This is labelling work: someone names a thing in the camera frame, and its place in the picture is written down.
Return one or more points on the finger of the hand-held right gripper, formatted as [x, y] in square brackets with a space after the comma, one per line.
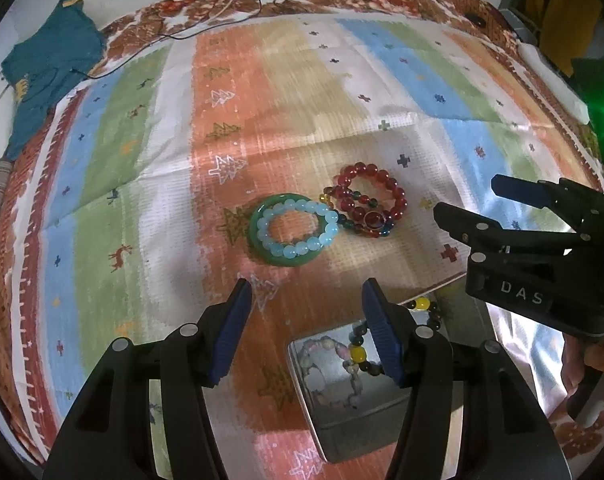
[524, 191]
[469, 224]

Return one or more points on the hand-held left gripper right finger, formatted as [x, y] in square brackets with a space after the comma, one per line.
[383, 340]

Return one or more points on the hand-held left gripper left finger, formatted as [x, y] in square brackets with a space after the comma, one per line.
[230, 336]

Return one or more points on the square metal tin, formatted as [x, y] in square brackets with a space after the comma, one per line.
[342, 410]

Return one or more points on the green jade bangle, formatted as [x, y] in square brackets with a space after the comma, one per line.
[282, 260]

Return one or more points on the person's right hand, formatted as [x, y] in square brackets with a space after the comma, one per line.
[571, 365]

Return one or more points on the white oblong object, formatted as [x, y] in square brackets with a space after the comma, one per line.
[551, 80]

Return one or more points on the yellow cloth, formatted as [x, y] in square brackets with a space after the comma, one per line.
[566, 10]

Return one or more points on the striped printed blanket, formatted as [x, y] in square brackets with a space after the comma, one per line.
[132, 160]

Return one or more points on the teal knitted sweater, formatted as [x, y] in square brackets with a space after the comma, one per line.
[52, 60]

